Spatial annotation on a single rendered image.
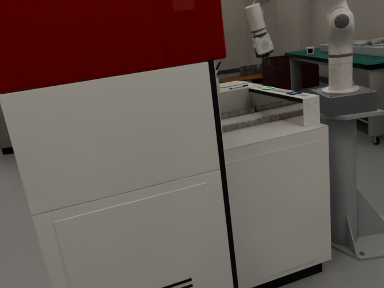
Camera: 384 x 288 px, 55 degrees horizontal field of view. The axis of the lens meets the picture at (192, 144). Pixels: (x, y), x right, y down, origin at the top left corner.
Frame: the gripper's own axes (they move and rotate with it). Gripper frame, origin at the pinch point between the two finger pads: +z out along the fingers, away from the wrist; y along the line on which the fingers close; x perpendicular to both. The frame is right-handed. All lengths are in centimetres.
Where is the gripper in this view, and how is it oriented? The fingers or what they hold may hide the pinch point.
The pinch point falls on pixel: (266, 61)
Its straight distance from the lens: 219.0
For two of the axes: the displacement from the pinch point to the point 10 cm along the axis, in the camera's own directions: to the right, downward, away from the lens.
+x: -3.3, -2.3, 9.2
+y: 8.9, -4.0, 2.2
